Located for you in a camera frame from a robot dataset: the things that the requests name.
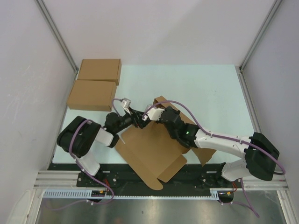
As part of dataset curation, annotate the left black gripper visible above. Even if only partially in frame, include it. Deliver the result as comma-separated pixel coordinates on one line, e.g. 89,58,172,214
114,106,153,133

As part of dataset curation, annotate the cardboard box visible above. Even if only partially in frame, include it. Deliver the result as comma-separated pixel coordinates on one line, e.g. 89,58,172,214
115,95,217,191
78,59,122,86
67,80,117,112

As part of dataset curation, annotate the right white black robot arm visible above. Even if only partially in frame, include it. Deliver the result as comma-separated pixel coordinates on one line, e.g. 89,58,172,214
157,106,279,187

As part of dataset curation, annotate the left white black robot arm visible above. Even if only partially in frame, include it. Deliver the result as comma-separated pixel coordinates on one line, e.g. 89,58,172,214
57,108,150,187

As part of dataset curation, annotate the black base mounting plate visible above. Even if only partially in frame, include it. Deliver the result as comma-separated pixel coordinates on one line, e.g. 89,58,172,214
48,163,274,189

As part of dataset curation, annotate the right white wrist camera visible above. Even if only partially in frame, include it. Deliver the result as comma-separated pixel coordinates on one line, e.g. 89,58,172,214
142,107,165,121

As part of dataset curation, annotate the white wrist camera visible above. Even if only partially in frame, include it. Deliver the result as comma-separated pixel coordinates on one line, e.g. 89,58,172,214
142,107,165,121
121,98,131,114

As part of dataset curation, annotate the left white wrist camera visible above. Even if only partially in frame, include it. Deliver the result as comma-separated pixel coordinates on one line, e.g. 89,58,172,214
121,98,131,114

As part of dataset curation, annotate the white slotted cable duct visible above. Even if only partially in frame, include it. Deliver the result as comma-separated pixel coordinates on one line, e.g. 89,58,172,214
43,189,233,200

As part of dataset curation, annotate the aluminium front rail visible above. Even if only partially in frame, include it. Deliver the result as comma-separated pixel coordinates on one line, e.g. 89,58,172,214
34,170,289,190

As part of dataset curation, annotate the left aluminium frame post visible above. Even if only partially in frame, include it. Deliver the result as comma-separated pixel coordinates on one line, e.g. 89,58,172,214
34,0,78,74

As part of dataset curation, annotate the aluminium frame post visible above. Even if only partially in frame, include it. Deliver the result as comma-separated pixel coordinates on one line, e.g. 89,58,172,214
34,0,78,74
240,0,283,70

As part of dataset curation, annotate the right aluminium frame post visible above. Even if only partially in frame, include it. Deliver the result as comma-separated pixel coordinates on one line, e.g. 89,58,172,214
240,0,283,70

